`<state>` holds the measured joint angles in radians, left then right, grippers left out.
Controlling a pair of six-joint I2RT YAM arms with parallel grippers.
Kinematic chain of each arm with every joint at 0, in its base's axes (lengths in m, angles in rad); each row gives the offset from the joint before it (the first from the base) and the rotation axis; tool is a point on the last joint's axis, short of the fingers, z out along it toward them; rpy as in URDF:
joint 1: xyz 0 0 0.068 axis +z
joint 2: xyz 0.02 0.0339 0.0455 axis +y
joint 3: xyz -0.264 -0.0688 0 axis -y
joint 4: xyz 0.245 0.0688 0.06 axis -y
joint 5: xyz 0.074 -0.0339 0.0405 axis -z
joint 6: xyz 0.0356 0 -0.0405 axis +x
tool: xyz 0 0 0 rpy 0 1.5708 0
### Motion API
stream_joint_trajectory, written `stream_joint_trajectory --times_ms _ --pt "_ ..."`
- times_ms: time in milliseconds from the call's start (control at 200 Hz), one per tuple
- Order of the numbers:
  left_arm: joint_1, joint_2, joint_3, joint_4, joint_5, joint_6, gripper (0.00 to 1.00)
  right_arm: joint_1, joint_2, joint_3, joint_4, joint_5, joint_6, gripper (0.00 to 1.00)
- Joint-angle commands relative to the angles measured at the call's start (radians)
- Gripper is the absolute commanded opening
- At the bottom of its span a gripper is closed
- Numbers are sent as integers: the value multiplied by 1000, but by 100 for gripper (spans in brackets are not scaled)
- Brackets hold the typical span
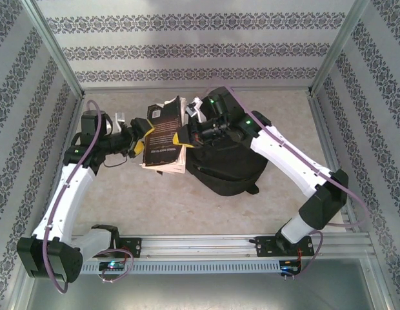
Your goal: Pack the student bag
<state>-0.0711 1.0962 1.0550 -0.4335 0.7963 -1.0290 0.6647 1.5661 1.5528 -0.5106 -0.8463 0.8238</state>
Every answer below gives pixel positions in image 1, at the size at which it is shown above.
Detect black torn paperback book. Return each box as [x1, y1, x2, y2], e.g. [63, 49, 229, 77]
[140, 94, 189, 178]

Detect black backpack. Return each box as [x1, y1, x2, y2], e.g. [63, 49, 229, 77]
[183, 93, 271, 197]

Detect small controller board green light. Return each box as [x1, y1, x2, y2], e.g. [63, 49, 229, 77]
[99, 260, 126, 271]

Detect grey metal sheet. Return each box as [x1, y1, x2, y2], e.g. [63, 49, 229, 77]
[24, 258, 390, 310]

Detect small controller board blue light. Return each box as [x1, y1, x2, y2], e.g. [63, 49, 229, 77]
[279, 259, 303, 276]

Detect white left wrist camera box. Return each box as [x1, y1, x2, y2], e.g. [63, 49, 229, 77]
[112, 111, 127, 130]

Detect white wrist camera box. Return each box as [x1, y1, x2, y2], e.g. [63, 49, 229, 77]
[112, 111, 127, 130]
[185, 96, 205, 119]

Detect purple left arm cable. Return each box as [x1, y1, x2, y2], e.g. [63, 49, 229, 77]
[38, 99, 135, 295]

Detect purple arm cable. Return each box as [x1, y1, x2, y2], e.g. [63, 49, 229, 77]
[38, 99, 135, 295]
[208, 84, 371, 279]

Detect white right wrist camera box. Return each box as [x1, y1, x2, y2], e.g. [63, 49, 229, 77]
[185, 96, 205, 119]

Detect aluminium back rail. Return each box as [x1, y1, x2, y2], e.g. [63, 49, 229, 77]
[81, 86, 314, 95]

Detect aluminium side rail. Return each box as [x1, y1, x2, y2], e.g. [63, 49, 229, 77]
[305, 90, 374, 235]
[37, 93, 86, 236]

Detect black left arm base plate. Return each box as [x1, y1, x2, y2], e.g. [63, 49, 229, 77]
[83, 237, 143, 259]

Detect aluminium frame post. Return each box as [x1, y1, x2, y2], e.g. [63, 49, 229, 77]
[21, 0, 85, 99]
[308, 0, 371, 97]

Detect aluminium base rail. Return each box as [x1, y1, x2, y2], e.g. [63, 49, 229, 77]
[24, 234, 377, 259]

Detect grey slotted cable duct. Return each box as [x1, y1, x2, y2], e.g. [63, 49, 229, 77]
[36, 260, 282, 276]

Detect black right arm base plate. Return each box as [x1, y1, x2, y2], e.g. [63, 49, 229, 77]
[254, 236, 315, 258]

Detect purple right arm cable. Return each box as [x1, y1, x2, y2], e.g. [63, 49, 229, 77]
[208, 84, 371, 279]

